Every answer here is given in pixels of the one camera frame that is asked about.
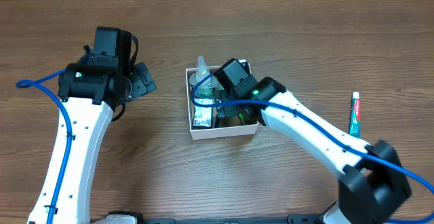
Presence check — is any blue disposable razor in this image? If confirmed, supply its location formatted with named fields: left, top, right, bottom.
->
left=214, top=117, right=220, bottom=128

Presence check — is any green white toothbrush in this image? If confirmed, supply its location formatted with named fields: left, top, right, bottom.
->
left=238, top=114, right=246, bottom=126

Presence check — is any green white soap packet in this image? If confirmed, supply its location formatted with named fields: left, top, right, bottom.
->
left=193, top=98, right=214, bottom=129

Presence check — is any clear green-labelled bottle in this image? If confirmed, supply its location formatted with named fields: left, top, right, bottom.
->
left=189, top=56, right=218, bottom=98

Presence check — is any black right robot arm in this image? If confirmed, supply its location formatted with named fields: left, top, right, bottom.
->
left=217, top=75, right=412, bottom=223

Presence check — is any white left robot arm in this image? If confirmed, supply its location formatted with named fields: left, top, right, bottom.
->
left=16, top=62, right=157, bottom=223

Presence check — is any white cardboard box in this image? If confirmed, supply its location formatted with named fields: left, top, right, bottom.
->
left=185, top=68, right=259, bottom=140

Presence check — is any white red toothpaste tube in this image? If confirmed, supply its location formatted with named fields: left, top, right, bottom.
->
left=349, top=92, right=361, bottom=138

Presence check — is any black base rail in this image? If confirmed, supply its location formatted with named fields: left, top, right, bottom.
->
left=142, top=214, right=323, bottom=224

